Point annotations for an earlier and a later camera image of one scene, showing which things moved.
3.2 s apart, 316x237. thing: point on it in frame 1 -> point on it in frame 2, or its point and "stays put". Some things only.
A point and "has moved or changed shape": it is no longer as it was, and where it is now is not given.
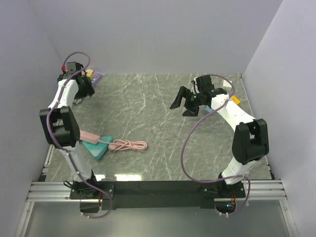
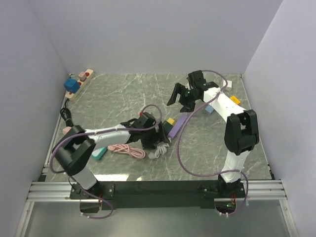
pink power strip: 118,144 has moved or changed shape
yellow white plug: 90,73 -> 171,121
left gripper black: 87,90 -> 158,137
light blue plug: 208,109 stays put
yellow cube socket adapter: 235,99 stays put
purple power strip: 97,75 -> 177,126
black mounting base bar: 202,193 stays put
